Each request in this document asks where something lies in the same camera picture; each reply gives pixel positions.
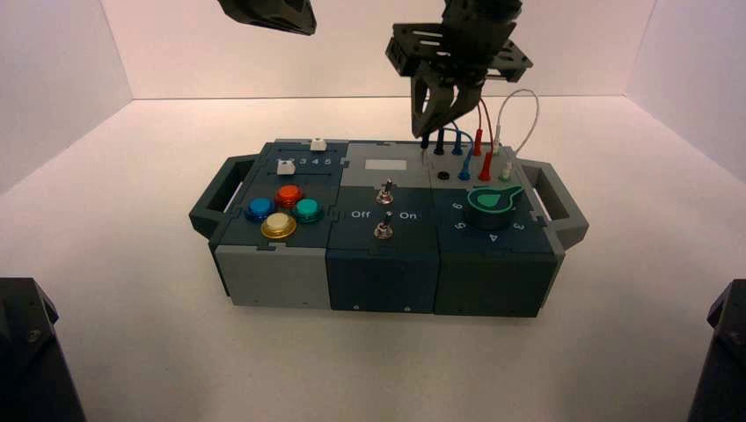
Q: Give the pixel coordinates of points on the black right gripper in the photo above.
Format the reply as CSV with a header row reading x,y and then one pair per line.
x,y
460,52

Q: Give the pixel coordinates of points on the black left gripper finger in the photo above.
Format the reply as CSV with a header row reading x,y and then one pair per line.
x,y
274,14

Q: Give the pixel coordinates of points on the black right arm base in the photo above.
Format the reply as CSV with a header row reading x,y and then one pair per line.
x,y
722,361

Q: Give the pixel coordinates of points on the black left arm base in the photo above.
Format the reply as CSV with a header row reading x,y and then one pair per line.
x,y
29,361

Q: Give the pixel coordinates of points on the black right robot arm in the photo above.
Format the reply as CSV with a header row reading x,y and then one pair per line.
x,y
481,7

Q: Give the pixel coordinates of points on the small grey display screen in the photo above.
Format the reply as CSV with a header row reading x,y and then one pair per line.
x,y
386,165

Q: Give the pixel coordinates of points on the green rotary dial knob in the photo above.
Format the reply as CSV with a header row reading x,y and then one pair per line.
x,y
494,208

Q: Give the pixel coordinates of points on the white slider knob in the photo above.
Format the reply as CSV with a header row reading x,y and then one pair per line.
x,y
285,168
317,144

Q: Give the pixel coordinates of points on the teal round push button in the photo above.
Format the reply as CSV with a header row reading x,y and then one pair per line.
x,y
307,209

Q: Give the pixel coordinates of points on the red round push button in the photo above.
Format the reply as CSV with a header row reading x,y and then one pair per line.
x,y
288,195

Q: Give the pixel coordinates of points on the grey and teal control box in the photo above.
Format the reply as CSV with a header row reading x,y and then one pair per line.
x,y
384,276

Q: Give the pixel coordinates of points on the blue round push button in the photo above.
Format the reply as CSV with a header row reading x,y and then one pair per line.
x,y
261,208

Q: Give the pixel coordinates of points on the yellow round push button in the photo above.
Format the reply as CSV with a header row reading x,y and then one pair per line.
x,y
278,225

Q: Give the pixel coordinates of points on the metal toggle switch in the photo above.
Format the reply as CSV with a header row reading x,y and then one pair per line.
x,y
383,194
382,229

